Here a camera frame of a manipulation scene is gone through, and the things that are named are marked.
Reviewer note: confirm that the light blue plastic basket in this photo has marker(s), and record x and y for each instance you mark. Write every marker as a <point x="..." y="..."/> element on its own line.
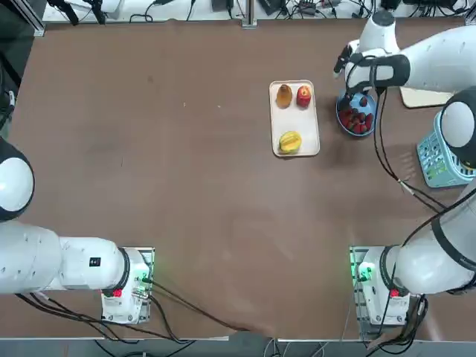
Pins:
<point x="431" y="163"/>

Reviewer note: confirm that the aluminium post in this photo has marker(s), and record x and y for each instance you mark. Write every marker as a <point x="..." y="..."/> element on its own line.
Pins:
<point x="249" y="15"/>

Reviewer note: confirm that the yellow starfruit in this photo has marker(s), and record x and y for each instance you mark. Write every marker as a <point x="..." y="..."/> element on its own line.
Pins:
<point x="290" y="143"/>

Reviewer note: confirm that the blue plate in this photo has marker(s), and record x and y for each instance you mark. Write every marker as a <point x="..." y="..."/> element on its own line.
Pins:
<point x="355" y="105"/>

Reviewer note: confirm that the dark purple strawberry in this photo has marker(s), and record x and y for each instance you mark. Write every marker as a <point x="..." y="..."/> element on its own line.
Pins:
<point x="369" y="121"/>

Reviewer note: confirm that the red apple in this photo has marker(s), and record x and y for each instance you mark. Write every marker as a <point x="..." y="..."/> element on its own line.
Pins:
<point x="303" y="96"/>

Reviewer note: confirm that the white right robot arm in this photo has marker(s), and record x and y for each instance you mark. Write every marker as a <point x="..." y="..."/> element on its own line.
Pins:
<point x="439" y="56"/>

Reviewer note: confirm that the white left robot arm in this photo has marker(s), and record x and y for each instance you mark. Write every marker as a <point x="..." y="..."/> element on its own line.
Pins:
<point x="85" y="260"/>

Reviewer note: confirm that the dark red strawberry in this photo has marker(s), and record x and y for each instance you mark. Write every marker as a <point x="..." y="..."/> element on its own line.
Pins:
<point x="363" y="101"/>

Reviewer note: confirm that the aluminium profile rail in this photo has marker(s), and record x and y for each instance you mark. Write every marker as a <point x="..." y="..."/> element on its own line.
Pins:
<point x="33" y="22"/>

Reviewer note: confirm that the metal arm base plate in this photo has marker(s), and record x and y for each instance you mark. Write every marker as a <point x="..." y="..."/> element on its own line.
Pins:
<point x="150" y="253"/>
<point x="360" y="316"/>

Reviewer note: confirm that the black tripod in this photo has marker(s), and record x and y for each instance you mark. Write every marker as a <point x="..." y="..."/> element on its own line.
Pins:
<point x="72" y="13"/>

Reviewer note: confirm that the green fruit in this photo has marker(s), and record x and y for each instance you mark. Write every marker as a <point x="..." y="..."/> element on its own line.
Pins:
<point x="439" y="170"/>

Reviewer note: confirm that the small brown pear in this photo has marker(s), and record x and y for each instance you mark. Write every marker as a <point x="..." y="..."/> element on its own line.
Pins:
<point x="283" y="96"/>

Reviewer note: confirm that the beige plastic tray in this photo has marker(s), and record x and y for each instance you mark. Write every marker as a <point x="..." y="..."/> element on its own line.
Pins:
<point x="420" y="97"/>
<point x="294" y="122"/>

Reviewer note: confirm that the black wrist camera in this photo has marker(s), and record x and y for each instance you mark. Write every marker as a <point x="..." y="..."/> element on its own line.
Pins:
<point x="341" y="61"/>

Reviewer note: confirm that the black power brick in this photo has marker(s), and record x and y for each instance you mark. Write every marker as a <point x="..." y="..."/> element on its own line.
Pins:
<point x="271" y="5"/>
<point x="222" y="4"/>

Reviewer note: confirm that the white box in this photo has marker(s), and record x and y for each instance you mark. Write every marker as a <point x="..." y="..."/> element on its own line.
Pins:
<point x="113" y="7"/>

